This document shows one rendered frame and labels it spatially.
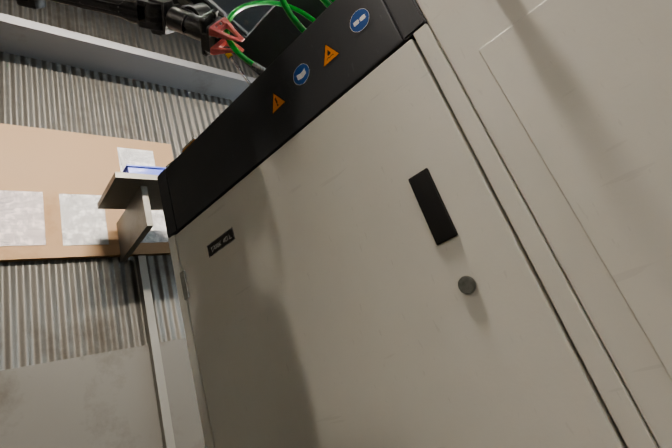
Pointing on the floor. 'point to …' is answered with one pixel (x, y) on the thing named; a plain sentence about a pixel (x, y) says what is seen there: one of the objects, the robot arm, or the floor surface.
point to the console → (577, 122)
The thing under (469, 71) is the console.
